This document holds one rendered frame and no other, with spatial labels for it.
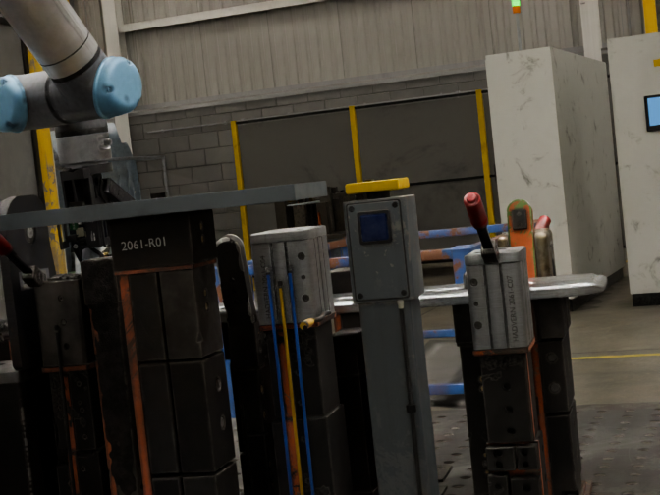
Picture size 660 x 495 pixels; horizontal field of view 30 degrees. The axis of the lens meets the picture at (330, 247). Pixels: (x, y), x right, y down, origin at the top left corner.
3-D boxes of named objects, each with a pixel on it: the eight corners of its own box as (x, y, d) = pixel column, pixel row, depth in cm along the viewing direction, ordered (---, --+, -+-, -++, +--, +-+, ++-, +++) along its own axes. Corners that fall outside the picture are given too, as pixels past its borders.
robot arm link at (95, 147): (70, 137, 182) (121, 130, 179) (75, 167, 182) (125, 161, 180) (46, 139, 174) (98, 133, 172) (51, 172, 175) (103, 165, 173)
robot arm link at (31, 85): (29, 68, 159) (88, 64, 168) (-30, 80, 165) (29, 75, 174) (40, 128, 160) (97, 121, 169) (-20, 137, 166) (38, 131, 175)
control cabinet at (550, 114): (568, 280, 1171) (543, 22, 1158) (626, 276, 1150) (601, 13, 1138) (506, 315, 950) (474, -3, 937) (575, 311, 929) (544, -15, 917)
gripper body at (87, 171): (59, 254, 175) (46, 171, 174) (85, 246, 183) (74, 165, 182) (108, 250, 173) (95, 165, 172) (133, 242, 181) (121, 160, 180)
